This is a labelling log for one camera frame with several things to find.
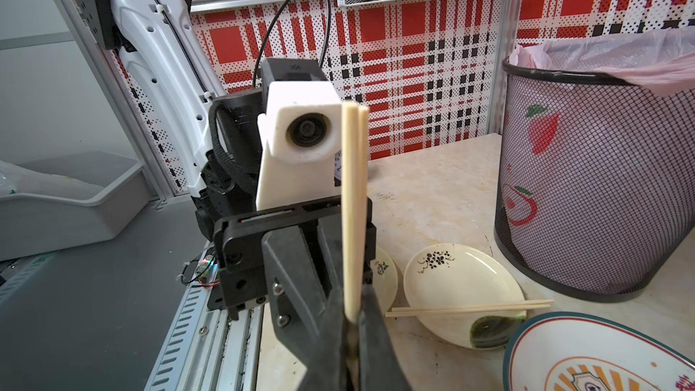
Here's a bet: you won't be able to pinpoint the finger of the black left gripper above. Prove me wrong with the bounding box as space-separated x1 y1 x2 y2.
262 226 330 361
318 215 343 293

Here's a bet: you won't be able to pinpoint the white plate with teal rim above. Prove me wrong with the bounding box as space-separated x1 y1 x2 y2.
502 312 694 390

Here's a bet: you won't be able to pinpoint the grey plastic bin outside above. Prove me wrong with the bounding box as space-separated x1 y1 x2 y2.
1 151 151 260

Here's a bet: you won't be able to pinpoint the black mesh waste bin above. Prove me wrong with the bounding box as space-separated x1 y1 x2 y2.
494 63 694 302

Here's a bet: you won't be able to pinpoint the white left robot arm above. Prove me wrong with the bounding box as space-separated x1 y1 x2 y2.
76 0 345 363

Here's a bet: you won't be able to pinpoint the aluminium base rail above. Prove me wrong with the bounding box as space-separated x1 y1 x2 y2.
142 260 264 391

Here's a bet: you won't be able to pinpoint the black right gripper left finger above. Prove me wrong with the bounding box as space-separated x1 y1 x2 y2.
298 289 348 391

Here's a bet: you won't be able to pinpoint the bare wooden chopsticks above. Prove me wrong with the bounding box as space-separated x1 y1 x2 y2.
385 299 554 318
341 101 368 324

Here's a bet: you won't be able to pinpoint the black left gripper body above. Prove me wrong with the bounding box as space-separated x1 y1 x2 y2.
205 194 376 320

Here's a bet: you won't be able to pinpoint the cream plate with flower print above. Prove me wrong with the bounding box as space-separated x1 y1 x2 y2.
403 244 527 349

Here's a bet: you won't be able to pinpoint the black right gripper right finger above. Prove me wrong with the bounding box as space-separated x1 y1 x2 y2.
358 284 412 391

